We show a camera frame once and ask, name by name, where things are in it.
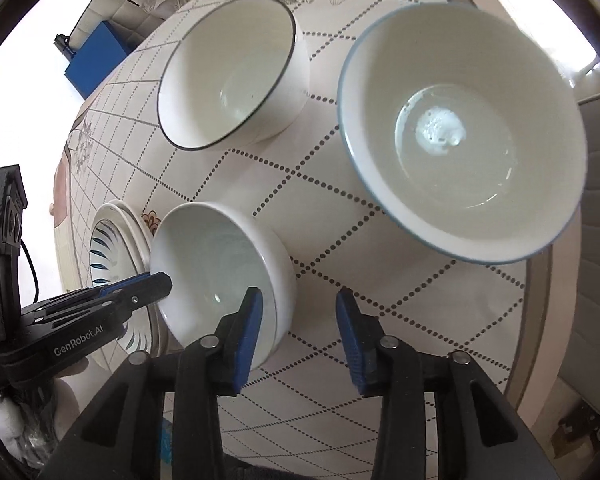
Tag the blue folded mat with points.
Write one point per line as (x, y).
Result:
(100, 54)

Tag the blue leaf pattern plate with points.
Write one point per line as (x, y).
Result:
(114, 258)

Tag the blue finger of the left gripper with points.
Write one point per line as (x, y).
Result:
(126, 285)

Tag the folded cream chair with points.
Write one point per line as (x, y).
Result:
(130, 23)

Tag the black rimmed white bowl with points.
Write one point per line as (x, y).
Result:
(240, 75)

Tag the polka dot white bowl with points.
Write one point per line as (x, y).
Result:
(463, 131)

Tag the pink floral white plate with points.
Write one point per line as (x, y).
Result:
(158, 326)

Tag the grey cushioned chair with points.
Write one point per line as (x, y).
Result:
(581, 366)

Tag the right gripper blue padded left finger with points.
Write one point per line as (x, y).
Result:
(215, 365)

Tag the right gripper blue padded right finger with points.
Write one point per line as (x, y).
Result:
(382, 365)

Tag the plain white small bowl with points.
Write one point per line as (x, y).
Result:
(213, 254)

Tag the white lower plate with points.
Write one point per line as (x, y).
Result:
(138, 227)

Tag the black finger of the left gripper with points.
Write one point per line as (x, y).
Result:
(158, 286)

